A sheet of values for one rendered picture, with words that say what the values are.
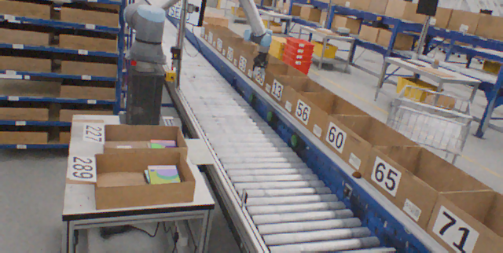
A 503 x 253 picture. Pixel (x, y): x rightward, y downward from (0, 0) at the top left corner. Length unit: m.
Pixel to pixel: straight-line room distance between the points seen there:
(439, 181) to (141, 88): 1.59
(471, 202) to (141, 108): 1.68
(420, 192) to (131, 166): 1.23
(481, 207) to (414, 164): 0.40
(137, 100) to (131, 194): 0.82
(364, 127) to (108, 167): 1.37
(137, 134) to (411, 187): 1.36
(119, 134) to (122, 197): 0.61
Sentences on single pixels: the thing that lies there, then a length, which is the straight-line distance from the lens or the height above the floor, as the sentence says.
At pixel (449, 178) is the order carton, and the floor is 0.98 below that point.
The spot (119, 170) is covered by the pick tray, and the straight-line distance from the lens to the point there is 1.87.
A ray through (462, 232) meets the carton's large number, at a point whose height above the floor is 0.98.
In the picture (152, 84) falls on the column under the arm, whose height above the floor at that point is 1.02.
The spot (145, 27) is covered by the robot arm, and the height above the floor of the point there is 1.33.
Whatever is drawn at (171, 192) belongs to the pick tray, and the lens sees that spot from 1.65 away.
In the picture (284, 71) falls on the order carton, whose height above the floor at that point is 0.99.
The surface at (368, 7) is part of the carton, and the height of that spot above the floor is 1.48.
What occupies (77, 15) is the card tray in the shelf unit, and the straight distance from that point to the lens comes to 3.28.
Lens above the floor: 1.67
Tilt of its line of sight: 19 degrees down
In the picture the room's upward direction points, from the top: 10 degrees clockwise
